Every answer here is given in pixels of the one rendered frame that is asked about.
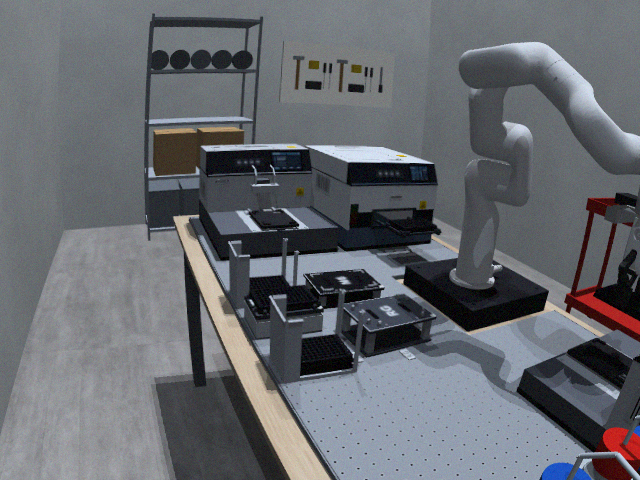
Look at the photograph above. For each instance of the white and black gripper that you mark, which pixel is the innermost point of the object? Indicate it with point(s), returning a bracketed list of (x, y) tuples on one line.
[(632, 256)]

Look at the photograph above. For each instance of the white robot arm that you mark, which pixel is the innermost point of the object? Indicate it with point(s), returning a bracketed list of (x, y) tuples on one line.
[(499, 68)]

